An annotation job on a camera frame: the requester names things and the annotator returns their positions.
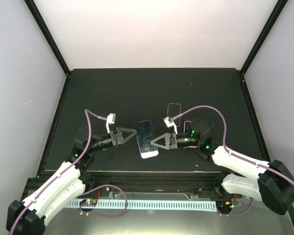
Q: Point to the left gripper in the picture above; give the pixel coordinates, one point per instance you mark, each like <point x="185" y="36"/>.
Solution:
<point x="120" y="139"/>

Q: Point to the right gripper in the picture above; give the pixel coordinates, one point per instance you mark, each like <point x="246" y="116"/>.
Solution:
<point x="169" y="138"/>

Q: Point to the beige phone case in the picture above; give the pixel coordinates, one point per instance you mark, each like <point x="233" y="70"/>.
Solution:
<point x="186" y="124"/>

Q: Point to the clear phone case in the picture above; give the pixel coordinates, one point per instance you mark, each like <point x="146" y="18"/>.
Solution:
<point x="173" y="109"/>

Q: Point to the black phone case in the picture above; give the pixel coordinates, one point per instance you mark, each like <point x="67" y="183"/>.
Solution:
<point x="143" y="125"/>

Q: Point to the pink phone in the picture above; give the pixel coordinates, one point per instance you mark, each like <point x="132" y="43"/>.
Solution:
<point x="177" y="121"/>

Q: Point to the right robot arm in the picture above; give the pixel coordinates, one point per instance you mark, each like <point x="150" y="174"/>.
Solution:
<point x="271" y="183"/>

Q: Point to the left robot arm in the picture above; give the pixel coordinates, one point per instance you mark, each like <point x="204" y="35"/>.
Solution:
<point x="32" y="215"/>

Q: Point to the left control board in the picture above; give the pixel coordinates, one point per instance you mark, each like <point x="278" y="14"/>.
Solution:
<point x="88" y="202"/>

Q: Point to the control board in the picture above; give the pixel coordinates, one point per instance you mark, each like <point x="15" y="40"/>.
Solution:
<point x="226" y="204"/>
<point x="88" y="202"/>

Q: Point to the right control board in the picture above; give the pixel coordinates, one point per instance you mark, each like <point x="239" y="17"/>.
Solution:
<point x="226" y="204"/>

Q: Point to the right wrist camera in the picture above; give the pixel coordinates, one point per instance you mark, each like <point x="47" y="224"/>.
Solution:
<point x="170" y="123"/>

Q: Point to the white slotted cable duct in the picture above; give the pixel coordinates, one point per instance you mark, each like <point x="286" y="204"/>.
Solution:
<point x="173" y="205"/>

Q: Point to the left black frame post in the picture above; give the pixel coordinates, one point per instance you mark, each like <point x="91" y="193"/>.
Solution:
<point x="31" y="5"/>

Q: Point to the black frame post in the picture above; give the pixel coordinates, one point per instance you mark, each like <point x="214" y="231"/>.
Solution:
<point x="31" y="5"/>
<point x="270" y="22"/>

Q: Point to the right black frame post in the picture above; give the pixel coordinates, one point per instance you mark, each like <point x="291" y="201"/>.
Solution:
<point x="270" y="22"/>

